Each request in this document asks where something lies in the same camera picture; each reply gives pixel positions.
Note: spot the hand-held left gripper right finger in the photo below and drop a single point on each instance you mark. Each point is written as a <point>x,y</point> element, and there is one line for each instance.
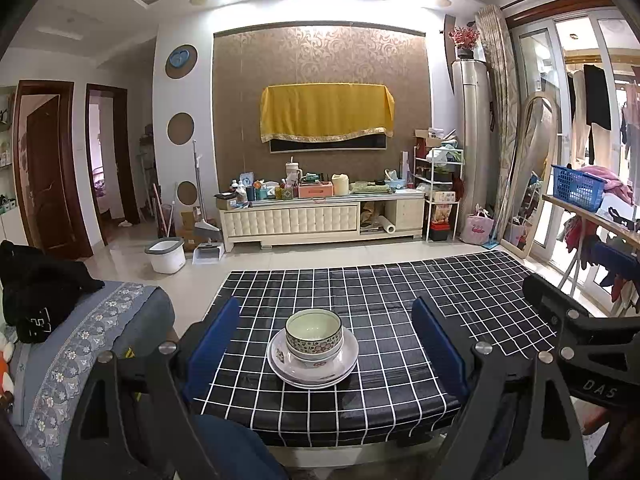
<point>440,355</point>

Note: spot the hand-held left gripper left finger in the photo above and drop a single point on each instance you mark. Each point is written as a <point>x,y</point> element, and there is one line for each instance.
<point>210,350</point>

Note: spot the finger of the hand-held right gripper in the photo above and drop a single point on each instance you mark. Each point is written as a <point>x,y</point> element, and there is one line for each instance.
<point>617,260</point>
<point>545,294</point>

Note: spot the leaf print white plate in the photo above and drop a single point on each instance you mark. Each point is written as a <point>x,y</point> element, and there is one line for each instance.
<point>280,355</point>

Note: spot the blue white patterned bowl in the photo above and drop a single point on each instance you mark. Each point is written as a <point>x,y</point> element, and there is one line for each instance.
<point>312,361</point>

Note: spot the green floral bowl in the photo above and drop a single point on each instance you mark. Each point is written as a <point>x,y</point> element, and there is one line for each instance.
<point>312,332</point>

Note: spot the pink petal white plate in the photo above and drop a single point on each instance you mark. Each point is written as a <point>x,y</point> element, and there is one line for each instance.
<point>310,384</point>

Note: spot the wooden folding table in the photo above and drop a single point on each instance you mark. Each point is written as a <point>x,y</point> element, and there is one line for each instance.
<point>575,210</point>

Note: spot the pink clothes pile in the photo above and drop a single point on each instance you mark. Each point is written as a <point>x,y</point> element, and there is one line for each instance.
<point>615,182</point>

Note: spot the black white checked tablecloth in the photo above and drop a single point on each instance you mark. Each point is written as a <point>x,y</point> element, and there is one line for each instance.
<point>380,300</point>

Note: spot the blue plastic basket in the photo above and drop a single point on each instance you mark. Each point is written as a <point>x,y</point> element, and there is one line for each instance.
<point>577,187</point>

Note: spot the pink bag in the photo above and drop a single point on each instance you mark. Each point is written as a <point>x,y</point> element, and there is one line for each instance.
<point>477,227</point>

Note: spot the white dustpan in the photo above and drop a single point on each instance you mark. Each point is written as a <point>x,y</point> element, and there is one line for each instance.
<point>207,254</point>

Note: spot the person's blue trouser leg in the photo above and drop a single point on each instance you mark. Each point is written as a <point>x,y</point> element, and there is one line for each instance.
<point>235,450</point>

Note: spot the white grey mop bucket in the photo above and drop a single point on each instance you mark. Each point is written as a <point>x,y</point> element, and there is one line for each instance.
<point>165,257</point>

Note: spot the oval framed mirror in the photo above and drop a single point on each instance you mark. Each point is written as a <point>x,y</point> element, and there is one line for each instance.
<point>530,185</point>

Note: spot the cardboard box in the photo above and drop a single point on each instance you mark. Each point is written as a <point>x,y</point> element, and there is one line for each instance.
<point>189,232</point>

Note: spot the grey broom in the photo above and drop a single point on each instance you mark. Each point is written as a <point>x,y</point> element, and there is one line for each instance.
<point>206,225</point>

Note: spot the white paper roll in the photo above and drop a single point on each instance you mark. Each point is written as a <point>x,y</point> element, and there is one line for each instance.
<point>387,225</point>

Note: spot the orange white plush toy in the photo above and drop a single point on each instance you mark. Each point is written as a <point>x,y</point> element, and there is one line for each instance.
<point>4,370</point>

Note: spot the cream television cabinet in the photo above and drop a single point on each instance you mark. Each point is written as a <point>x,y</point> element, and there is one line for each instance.
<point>290,220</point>

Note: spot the silver standing air conditioner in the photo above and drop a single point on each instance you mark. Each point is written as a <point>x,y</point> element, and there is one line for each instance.
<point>472,145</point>

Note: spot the black hanging garment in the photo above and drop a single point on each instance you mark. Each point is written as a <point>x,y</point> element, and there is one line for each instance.
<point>597,95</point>

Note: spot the blue basin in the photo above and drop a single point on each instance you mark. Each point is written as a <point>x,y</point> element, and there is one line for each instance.
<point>395,186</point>

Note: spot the green folded cloth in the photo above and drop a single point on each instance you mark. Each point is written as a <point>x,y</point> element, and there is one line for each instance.
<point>369,188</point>

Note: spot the beige patterned curtain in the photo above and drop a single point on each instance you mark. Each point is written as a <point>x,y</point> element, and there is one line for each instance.
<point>500,110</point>

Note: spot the pink box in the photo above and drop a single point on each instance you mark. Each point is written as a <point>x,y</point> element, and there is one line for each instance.
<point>315,190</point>

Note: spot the white cup with straw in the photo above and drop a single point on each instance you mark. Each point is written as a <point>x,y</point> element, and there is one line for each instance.
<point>294,172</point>

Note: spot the cream canister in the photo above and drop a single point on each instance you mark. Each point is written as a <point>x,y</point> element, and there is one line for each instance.
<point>340,185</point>

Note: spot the brown wooden door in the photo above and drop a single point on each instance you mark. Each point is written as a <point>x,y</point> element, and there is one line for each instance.
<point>50,175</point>

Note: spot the black television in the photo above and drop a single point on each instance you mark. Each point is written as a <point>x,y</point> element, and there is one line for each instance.
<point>330,144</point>

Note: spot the yellow television cover cloth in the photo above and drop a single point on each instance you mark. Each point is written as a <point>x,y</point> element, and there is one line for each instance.
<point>325,110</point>

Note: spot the red flower vase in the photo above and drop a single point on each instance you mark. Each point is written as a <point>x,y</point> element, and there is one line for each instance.
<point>465,40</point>

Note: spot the round brown wall panel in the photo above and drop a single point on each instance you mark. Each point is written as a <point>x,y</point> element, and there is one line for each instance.
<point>187,193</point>
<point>180,128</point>

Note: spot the brown doorway frame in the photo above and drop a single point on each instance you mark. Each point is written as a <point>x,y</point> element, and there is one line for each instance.
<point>127,160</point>

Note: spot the round wall panel blue clock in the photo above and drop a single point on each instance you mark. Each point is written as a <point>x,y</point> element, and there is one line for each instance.
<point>181,60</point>

